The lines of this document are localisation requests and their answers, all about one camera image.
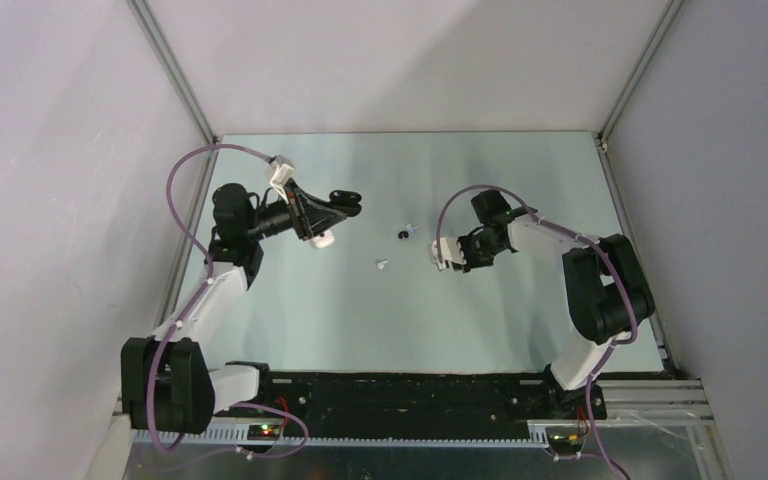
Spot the black earbud charging case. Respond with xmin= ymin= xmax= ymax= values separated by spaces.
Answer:
xmin=329 ymin=190 xmax=362 ymax=218

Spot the right controller circuit board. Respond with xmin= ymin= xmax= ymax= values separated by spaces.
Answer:
xmin=547 ymin=433 xmax=586 ymax=459

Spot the controller circuit board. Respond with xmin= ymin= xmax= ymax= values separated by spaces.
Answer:
xmin=244 ymin=423 xmax=284 ymax=444
xmin=547 ymin=433 xmax=586 ymax=459

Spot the left controller circuit board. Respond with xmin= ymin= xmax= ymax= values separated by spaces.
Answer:
xmin=244 ymin=423 xmax=284 ymax=444

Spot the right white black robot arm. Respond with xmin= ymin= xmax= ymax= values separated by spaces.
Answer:
xmin=429 ymin=185 xmax=655 ymax=418

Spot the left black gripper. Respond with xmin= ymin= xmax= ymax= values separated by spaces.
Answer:
xmin=244 ymin=178 xmax=345 ymax=242

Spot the white earbud charging case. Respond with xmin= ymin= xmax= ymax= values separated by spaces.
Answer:
xmin=310 ymin=230 xmax=335 ymax=249

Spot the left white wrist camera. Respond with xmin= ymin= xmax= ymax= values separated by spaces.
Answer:
xmin=268 ymin=155 xmax=295 ymax=202

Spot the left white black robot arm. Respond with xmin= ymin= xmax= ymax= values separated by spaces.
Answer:
xmin=120 ymin=180 xmax=362 ymax=434

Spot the aluminium frame rail front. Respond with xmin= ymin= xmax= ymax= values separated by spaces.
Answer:
xmin=116 ymin=376 xmax=717 ymax=425

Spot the grey slotted cable duct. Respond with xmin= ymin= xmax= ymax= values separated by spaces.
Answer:
xmin=133 ymin=423 xmax=551 ymax=450

